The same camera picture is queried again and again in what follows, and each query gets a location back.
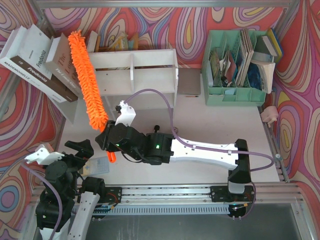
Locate white black utility knife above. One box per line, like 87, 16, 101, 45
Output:
154, 125, 160, 133

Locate orange microfiber duster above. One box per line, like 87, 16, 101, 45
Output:
67, 29, 117, 163

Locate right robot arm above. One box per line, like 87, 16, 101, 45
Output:
95, 120, 251, 195

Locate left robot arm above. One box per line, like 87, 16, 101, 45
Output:
34, 139, 106, 240

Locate white wooden bookshelf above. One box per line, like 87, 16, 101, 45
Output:
55, 47, 180, 126

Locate yellow blue calculator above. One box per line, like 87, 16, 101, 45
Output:
80, 156, 110, 177

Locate brown Lonely Ones book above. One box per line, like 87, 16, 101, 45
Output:
45, 33, 83, 99

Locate books behind shelf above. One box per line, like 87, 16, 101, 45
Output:
85, 31, 139, 53

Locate white brown Fredonia book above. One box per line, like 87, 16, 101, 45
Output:
0, 24, 78, 103

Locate green desk organizer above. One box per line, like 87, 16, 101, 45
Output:
201, 28, 266, 107

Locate pink pig figurine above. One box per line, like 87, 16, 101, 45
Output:
260, 106, 279, 128

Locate open white paperback book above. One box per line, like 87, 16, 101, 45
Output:
251, 59, 276, 94

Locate grey blue yellow books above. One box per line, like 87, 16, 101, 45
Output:
252, 28, 284, 64

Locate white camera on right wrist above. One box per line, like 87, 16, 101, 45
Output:
115, 100, 136, 127

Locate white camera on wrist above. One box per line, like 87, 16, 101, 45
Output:
24, 142, 65, 165
115, 100, 136, 127

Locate white camera on left wrist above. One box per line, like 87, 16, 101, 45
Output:
24, 142, 65, 165

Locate aluminium rail with mounts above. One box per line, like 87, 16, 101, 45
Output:
32, 183, 303, 206

